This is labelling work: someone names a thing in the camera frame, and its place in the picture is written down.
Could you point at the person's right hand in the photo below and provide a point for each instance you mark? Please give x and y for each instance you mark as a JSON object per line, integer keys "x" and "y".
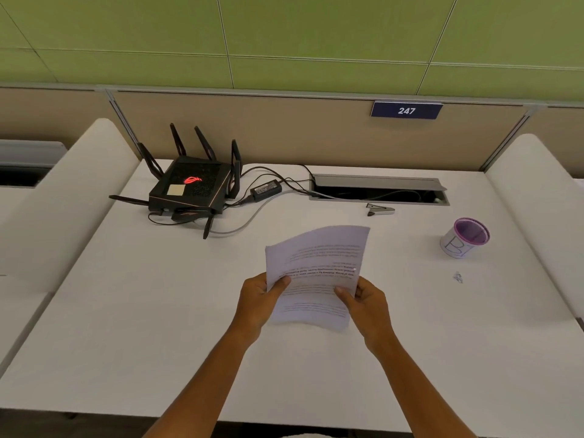
{"x": 372, "y": 310}

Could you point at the person's left hand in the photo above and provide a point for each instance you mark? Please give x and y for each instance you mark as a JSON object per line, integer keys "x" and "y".
{"x": 255, "y": 305}

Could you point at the person's right thumb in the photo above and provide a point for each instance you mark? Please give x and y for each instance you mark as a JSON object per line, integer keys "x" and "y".
{"x": 343, "y": 297}

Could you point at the person's left thumb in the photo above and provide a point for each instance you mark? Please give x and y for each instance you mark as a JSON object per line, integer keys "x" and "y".
{"x": 281, "y": 283}

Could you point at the printed white paper sheets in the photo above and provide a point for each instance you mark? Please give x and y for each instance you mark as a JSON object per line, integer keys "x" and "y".
{"x": 319, "y": 273}

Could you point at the person's right forearm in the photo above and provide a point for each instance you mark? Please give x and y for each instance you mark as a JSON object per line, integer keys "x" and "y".
{"x": 417, "y": 392}

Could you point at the person's left forearm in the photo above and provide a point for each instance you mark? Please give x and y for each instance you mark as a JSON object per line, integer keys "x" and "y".
{"x": 196, "y": 390}

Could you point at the black power adapter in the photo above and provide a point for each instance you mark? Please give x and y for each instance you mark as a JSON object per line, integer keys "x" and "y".
{"x": 265, "y": 190}

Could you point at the grey stapler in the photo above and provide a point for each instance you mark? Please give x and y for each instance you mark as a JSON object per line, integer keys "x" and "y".
{"x": 380, "y": 209}

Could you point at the black router with antennas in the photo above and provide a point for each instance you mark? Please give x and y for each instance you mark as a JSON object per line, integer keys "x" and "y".
{"x": 189, "y": 186}

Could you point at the white cup with purple rim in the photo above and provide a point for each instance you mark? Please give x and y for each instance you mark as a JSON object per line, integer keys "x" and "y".
{"x": 465, "y": 238}

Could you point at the yellow sticky note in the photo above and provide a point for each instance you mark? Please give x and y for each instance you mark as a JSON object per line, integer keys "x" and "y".
{"x": 175, "y": 190}

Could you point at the beige desk partition panel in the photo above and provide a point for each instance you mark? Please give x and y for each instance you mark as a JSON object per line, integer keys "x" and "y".
{"x": 319, "y": 132}

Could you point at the blue number sign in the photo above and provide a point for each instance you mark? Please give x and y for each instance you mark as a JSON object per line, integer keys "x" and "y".
{"x": 406, "y": 110}

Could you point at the white side divider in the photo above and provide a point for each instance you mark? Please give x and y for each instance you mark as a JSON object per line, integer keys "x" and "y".
{"x": 59, "y": 200}
{"x": 540, "y": 223}

